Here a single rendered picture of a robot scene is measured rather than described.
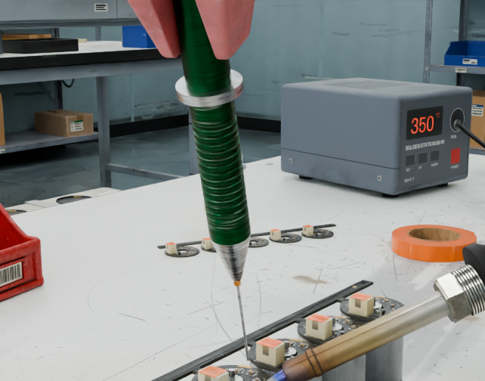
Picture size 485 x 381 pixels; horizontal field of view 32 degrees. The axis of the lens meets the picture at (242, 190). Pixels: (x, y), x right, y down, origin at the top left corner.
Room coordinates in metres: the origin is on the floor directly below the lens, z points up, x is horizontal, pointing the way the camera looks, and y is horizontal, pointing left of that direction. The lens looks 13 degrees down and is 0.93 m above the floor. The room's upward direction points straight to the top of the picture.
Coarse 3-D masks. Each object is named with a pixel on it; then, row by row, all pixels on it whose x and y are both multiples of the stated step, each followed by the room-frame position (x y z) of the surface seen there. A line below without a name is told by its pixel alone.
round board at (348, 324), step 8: (304, 320) 0.29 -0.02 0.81; (336, 320) 0.29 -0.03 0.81; (344, 320) 0.29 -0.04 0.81; (352, 320) 0.29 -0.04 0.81; (304, 328) 0.28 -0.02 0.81; (344, 328) 0.28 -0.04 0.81; (352, 328) 0.28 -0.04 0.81; (304, 336) 0.28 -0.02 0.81; (312, 336) 0.28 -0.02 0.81; (336, 336) 0.28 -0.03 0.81
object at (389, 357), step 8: (376, 304) 0.31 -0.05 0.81; (392, 344) 0.30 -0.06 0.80; (400, 344) 0.30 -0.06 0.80; (376, 352) 0.29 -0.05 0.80; (384, 352) 0.29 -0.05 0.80; (392, 352) 0.30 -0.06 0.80; (400, 352) 0.30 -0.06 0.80; (368, 360) 0.29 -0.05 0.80; (376, 360) 0.29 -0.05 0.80; (384, 360) 0.29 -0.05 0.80; (392, 360) 0.30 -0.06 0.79; (400, 360) 0.30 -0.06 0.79; (368, 368) 0.29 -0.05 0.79; (376, 368) 0.29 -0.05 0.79; (384, 368) 0.29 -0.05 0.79; (392, 368) 0.30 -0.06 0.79; (400, 368) 0.30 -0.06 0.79; (368, 376) 0.29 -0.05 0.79; (376, 376) 0.29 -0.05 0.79; (384, 376) 0.29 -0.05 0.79; (392, 376) 0.30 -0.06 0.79; (400, 376) 0.30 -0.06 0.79
